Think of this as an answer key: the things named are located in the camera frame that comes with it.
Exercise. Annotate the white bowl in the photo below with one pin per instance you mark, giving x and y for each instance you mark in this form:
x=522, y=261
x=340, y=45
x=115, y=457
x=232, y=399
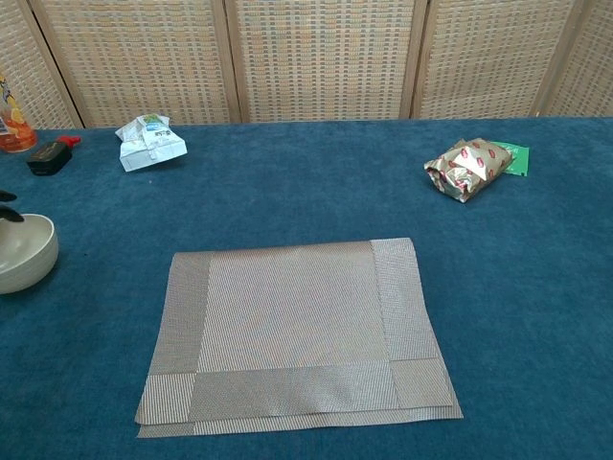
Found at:
x=33, y=259

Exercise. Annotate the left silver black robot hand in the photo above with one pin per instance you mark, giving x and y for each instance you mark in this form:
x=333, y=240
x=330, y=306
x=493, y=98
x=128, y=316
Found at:
x=14, y=216

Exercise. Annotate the blue carpet table cover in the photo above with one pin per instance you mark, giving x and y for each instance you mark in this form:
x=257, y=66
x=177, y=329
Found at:
x=335, y=191

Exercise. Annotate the gold foil snack package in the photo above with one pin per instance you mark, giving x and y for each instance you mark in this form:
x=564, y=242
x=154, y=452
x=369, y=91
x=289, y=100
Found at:
x=464, y=172

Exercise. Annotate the green tea sachet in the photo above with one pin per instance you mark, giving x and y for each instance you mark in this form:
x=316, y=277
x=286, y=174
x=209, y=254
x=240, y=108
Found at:
x=519, y=163

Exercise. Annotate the woven folding screen panel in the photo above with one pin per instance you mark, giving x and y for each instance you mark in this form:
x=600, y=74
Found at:
x=29, y=72
x=488, y=57
x=594, y=72
x=325, y=57
x=143, y=62

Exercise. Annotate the white snack bag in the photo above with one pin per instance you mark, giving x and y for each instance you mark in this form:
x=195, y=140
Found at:
x=153, y=148

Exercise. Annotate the orange drink bottle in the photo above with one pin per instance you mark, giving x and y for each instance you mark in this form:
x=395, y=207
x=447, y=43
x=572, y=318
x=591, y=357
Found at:
x=16, y=134

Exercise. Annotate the black sauce bottle red cap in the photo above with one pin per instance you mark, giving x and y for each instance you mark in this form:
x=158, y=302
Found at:
x=48, y=155

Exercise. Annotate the beige woven placemat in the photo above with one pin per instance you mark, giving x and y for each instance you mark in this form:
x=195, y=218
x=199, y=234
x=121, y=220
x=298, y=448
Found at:
x=297, y=311

